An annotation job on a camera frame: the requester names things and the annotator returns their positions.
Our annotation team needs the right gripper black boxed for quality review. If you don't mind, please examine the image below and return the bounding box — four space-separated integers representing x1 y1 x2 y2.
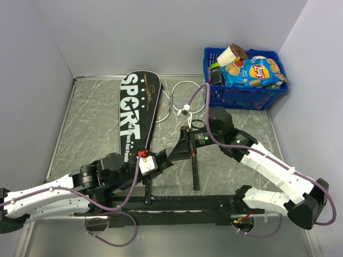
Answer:
166 126 222 162

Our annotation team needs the black shuttlecock tube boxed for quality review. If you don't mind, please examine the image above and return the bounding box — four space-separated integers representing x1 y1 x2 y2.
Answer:
107 146 175 201

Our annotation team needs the white badminton racket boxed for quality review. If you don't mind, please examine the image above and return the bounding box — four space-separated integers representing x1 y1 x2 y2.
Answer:
171 81 205 191
155 90 172 124

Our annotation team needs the black racket bag SPORT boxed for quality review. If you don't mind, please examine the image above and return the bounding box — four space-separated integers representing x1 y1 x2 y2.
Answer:
119 70 163 162

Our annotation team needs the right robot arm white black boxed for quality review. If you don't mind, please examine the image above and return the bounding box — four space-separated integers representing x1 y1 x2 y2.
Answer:
168 107 329 230

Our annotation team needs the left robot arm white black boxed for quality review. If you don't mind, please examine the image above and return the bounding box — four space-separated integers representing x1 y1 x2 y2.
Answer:
1 150 173 234

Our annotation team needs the black green box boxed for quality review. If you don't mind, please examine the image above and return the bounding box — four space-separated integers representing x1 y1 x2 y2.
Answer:
208 62 225 86

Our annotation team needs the blue plastic basket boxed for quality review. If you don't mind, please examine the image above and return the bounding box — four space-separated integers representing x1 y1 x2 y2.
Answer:
203 47 288 111

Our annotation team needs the blue chips bag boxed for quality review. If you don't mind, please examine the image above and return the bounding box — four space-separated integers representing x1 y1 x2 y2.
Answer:
221 58 287 88

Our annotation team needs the cream brown snack package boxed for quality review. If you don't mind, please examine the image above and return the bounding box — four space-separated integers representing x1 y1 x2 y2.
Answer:
217 43 248 66

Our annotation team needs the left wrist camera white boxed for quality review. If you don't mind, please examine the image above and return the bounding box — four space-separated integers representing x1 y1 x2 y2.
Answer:
138 151 158 176

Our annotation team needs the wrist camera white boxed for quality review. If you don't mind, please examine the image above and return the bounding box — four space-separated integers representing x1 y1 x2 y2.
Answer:
177 104 192 128
138 151 158 176

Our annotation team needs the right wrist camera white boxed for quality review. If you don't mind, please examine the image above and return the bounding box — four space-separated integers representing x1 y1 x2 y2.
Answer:
177 104 192 128

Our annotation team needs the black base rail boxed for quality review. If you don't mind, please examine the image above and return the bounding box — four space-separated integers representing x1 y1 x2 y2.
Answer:
73 195 266 228

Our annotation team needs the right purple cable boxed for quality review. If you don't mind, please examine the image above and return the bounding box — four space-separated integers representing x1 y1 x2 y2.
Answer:
187 82 337 226

